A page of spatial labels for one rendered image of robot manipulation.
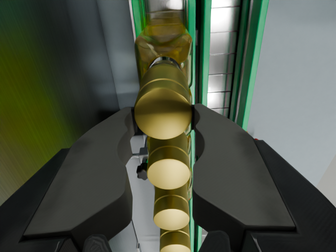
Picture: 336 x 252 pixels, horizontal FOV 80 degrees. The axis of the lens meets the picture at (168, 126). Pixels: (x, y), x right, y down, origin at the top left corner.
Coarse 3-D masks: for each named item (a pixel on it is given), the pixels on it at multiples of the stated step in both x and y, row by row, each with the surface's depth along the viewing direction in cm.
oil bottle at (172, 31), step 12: (156, 24) 27; (168, 24) 26; (180, 24) 25; (144, 36) 19; (156, 36) 18; (168, 36) 18; (180, 36) 18; (144, 48) 18; (156, 48) 17; (168, 48) 17; (180, 48) 18; (192, 48) 19; (144, 60) 18; (180, 60) 18; (192, 60) 20; (144, 72) 18; (192, 72) 20
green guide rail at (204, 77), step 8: (200, 0) 31; (208, 0) 26; (200, 8) 31; (208, 8) 27; (200, 16) 32; (208, 16) 27; (200, 24) 30; (208, 24) 28; (200, 32) 31; (208, 32) 28; (200, 40) 31; (208, 40) 29; (200, 48) 32; (208, 48) 29; (200, 56) 32; (208, 56) 30; (200, 64) 33; (208, 64) 31; (200, 72) 33; (200, 80) 34; (200, 88) 34; (200, 96) 35; (200, 232) 54; (200, 240) 57
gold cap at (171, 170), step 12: (156, 144) 16; (168, 144) 16; (180, 144) 16; (156, 156) 15; (168, 156) 15; (180, 156) 15; (156, 168) 15; (168, 168) 15; (180, 168) 15; (156, 180) 16; (168, 180) 16; (180, 180) 16
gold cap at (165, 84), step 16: (160, 64) 14; (144, 80) 13; (160, 80) 11; (176, 80) 12; (144, 96) 11; (160, 96) 11; (176, 96) 11; (144, 112) 11; (160, 112) 11; (176, 112) 11; (144, 128) 12; (160, 128) 12; (176, 128) 12
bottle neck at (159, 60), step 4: (160, 56) 17; (164, 56) 17; (156, 60) 17; (160, 60) 16; (164, 60) 16; (168, 60) 16; (172, 60) 17; (152, 64) 17; (156, 64) 15; (172, 64) 16; (176, 64) 17; (148, 68) 18
